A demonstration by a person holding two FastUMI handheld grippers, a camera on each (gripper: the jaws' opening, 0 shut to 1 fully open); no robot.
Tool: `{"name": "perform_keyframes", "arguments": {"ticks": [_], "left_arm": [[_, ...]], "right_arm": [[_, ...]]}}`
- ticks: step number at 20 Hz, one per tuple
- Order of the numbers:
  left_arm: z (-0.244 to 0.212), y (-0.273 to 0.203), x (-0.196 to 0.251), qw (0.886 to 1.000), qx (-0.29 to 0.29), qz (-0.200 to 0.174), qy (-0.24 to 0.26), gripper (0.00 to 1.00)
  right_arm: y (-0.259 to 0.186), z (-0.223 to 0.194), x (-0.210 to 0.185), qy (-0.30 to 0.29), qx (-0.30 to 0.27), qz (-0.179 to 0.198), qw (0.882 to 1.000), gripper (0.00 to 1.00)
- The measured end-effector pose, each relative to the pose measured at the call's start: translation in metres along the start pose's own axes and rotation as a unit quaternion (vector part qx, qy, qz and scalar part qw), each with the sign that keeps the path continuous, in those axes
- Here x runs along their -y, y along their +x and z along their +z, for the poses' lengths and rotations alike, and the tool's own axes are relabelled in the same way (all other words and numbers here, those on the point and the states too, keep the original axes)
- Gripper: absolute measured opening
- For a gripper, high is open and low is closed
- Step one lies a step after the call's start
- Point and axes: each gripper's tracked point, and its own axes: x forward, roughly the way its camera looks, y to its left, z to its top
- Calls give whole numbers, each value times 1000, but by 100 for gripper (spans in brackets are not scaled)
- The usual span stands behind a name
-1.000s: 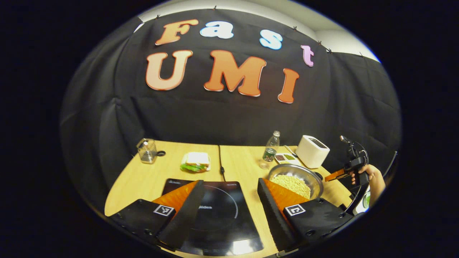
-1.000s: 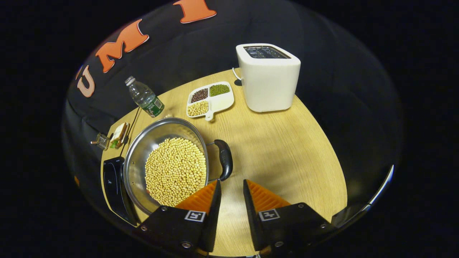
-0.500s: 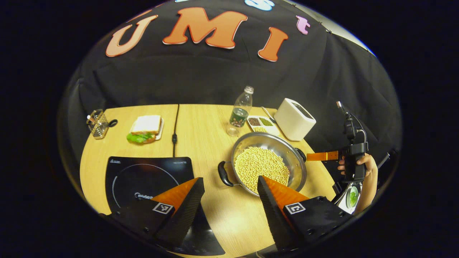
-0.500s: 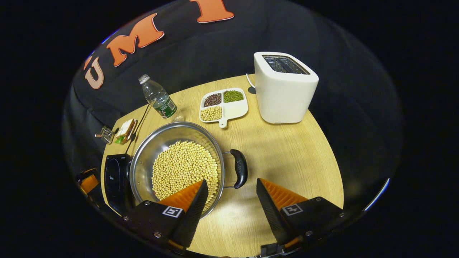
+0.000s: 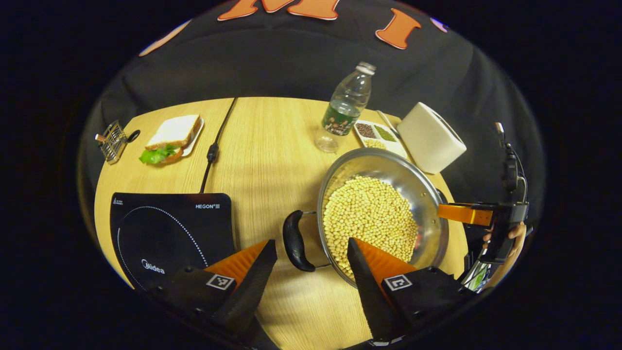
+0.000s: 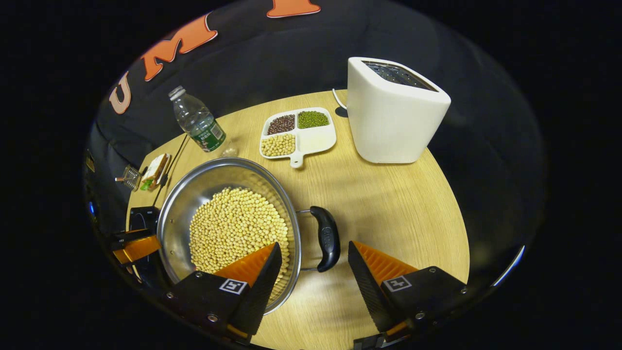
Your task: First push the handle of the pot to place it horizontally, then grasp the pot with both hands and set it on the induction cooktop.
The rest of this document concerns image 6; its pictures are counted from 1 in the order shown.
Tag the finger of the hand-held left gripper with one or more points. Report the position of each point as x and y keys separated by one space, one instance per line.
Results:
x=138 y=248

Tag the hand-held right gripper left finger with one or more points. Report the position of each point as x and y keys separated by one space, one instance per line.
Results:
x=262 y=287

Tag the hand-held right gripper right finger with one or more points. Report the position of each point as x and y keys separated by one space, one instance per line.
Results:
x=367 y=287

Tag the black induction cooktop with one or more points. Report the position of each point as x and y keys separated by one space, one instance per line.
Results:
x=143 y=218

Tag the pile of yellow soybeans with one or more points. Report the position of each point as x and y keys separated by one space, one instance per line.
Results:
x=233 y=228

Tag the sandwich with lettuce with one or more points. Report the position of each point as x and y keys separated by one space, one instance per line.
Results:
x=154 y=172

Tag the clear plastic water bottle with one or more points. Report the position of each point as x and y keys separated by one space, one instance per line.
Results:
x=199 y=121

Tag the white divided bean dish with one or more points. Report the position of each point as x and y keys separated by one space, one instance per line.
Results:
x=311 y=141

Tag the white toaster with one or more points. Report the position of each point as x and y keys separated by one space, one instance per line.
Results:
x=393 y=121

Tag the black backdrop cloth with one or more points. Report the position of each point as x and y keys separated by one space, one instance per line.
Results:
x=272 y=58

